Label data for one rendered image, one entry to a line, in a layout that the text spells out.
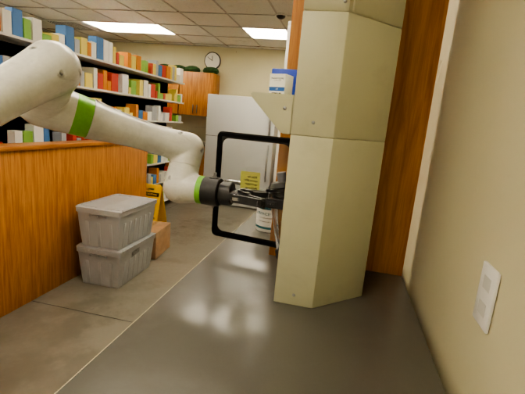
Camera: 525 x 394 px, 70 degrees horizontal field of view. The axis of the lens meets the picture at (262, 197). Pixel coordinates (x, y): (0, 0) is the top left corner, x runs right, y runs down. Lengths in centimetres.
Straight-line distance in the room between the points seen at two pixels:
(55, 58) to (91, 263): 253
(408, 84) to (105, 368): 117
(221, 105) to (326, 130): 526
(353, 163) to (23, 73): 80
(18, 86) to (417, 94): 112
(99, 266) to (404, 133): 263
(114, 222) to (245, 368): 243
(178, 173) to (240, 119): 491
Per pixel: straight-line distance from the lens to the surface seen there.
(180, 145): 122
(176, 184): 121
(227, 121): 615
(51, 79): 98
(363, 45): 104
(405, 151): 136
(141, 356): 88
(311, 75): 99
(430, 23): 140
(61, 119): 114
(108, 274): 332
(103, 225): 320
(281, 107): 99
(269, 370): 84
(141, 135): 119
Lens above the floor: 144
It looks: 11 degrees down
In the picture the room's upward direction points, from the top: 5 degrees clockwise
